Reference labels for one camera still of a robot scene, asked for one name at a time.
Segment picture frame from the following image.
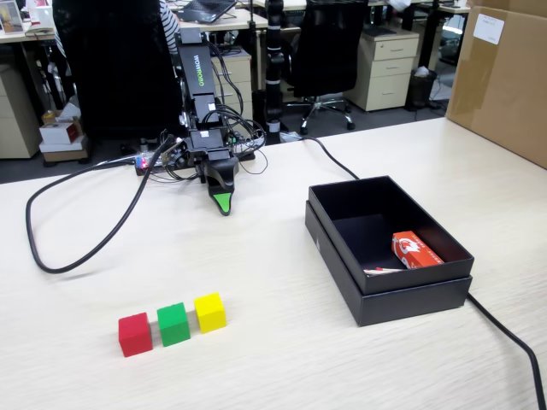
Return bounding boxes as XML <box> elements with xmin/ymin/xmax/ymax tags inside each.
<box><xmin>0</xmin><ymin>0</ymin><xmax>26</xmax><ymax>35</ymax></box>

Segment black pole with white bands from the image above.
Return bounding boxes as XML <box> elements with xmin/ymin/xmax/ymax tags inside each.
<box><xmin>263</xmin><ymin>0</ymin><xmax>286</xmax><ymax>145</ymax></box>

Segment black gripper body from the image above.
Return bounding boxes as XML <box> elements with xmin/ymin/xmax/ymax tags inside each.
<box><xmin>184</xmin><ymin>130</ymin><xmax>232</xmax><ymax>179</ymax></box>

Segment controller board with pink light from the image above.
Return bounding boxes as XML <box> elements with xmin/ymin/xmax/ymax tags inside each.
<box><xmin>134</xmin><ymin>147</ymin><xmax>257</xmax><ymax>177</ymax></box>

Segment green wooden cube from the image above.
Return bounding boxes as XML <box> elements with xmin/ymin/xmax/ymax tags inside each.
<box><xmin>156</xmin><ymin>302</ymin><xmax>191</xmax><ymax>348</ymax></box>

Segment white office desk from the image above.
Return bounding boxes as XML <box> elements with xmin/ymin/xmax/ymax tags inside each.
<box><xmin>168</xmin><ymin>6</ymin><xmax>270</xmax><ymax>33</ymax></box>

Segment thick black power cable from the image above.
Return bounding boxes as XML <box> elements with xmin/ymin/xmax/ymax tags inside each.
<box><xmin>273</xmin><ymin>135</ymin><xmax>547</xmax><ymax>410</ymax></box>

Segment red and white carton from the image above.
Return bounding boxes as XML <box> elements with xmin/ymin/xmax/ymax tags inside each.
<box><xmin>26</xmin><ymin>0</ymin><xmax>55</xmax><ymax>27</ymax></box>

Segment thin black wire bundle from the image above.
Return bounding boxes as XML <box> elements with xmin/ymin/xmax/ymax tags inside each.
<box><xmin>204</xmin><ymin>40</ymin><xmax>268</xmax><ymax>177</ymax></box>

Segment yellow wooden cube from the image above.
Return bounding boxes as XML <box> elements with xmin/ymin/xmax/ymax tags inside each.
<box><xmin>193</xmin><ymin>292</ymin><xmax>227</xmax><ymax>335</ymax></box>

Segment black laptop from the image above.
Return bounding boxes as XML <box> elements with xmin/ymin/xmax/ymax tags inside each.
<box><xmin>175</xmin><ymin>0</ymin><xmax>238</xmax><ymax>25</ymax></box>

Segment large black mesh office chair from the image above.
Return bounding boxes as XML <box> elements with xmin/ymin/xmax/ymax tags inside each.
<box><xmin>51</xmin><ymin>0</ymin><xmax>185</xmax><ymax>142</ymax></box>

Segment white and red small box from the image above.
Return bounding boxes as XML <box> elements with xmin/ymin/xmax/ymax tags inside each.
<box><xmin>38</xmin><ymin>121</ymin><xmax>85</xmax><ymax>146</ymax></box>

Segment beige cabinet with black handles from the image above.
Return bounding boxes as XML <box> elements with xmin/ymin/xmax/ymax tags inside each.
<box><xmin>211</xmin><ymin>47</ymin><xmax>254</xmax><ymax>125</ymax></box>

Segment black box lid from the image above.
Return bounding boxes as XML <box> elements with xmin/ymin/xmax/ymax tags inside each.
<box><xmin>303</xmin><ymin>200</ymin><xmax>474</xmax><ymax>328</ymax></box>

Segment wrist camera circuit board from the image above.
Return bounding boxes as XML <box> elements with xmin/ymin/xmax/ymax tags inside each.
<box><xmin>160</xmin><ymin>134</ymin><xmax>190</xmax><ymax>170</ymax></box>

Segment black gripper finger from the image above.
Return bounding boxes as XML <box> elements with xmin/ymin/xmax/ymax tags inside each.
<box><xmin>207</xmin><ymin>181</ymin><xmax>235</xmax><ymax>217</ymax></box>
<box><xmin>203</xmin><ymin>156</ymin><xmax>239</xmax><ymax>187</ymax></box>

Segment person in striped shirt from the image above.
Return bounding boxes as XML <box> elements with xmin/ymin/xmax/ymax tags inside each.
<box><xmin>53</xmin><ymin>0</ymin><xmax>181</xmax><ymax>59</ymax></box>

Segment large cardboard box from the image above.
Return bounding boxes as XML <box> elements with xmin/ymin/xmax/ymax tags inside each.
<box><xmin>445</xmin><ymin>0</ymin><xmax>547</xmax><ymax>170</ymax></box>

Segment black waste bin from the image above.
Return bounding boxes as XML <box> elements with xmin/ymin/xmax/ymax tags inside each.
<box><xmin>408</xmin><ymin>66</ymin><xmax>439</xmax><ymax>110</ymax></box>

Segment beige three-drawer cabinet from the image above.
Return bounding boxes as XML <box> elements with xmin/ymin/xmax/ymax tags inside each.
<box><xmin>344</xmin><ymin>30</ymin><xmax>421</xmax><ymax>113</ymax></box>

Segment black office chair with castors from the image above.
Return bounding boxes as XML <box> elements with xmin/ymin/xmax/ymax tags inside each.
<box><xmin>284</xmin><ymin>0</ymin><xmax>371</xmax><ymax>136</ymax></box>

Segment thick sleeved camera cable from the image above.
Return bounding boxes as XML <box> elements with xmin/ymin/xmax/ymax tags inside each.
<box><xmin>24</xmin><ymin>135</ymin><xmax>177</xmax><ymax>275</ymax></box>

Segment flat cardboard box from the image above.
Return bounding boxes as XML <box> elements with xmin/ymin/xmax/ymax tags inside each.
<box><xmin>40</xmin><ymin>136</ymin><xmax>91</xmax><ymax>164</ymax></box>

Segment orange matchbox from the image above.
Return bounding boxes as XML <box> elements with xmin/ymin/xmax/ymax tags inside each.
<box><xmin>391</xmin><ymin>230</ymin><xmax>445</xmax><ymax>271</ymax></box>

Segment red wooden cube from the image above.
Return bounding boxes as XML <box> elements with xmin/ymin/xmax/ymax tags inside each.
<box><xmin>118</xmin><ymin>312</ymin><xmax>154</xmax><ymax>358</ymax></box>

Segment plain beige cabinet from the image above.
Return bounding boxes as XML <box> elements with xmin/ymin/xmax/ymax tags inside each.
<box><xmin>0</xmin><ymin>63</ymin><xmax>43</xmax><ymax>160</ymax></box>

